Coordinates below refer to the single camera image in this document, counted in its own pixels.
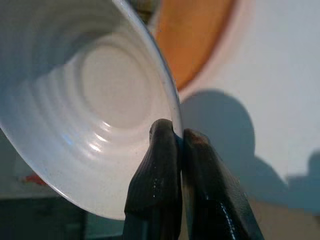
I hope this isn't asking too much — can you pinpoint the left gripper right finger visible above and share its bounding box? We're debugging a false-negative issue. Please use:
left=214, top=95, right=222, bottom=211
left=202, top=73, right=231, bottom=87
left=182, top=128, right=266, bottom=240

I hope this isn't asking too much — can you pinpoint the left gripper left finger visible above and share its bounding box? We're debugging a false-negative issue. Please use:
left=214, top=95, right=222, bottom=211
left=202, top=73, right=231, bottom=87
left=123, top=118, right=182, bottom=240

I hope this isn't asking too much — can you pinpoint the white ridged bowl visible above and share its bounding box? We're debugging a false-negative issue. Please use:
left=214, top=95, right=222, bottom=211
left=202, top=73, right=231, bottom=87
left=0, top=0, right=185, bottom=221

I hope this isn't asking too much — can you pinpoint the orange plate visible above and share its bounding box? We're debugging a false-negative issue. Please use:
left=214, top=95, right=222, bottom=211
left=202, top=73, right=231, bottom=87
left=152, top=0, right=238, bottom=91

